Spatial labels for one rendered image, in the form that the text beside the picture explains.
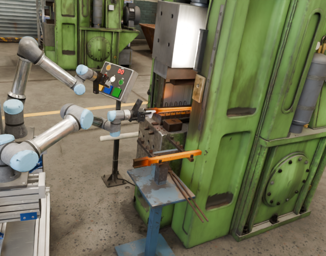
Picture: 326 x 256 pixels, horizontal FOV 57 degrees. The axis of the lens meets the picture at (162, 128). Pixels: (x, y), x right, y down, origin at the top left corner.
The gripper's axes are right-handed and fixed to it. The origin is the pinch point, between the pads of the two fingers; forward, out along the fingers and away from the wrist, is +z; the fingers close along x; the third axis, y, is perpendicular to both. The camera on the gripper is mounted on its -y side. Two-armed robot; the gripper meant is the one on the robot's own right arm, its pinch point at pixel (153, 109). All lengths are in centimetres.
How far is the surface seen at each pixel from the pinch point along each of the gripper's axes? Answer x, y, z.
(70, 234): 0, 102, -62
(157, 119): 2.3, 6.6, 2.7
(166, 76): 7.6, -28.1, 2.5
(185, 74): 7.7, -29.4, 17.9
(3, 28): -790, 62, -66
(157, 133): 15.2, 12.1, -3.3
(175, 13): 9, -69, 2
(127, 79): -42.0, -11.3, -4.7
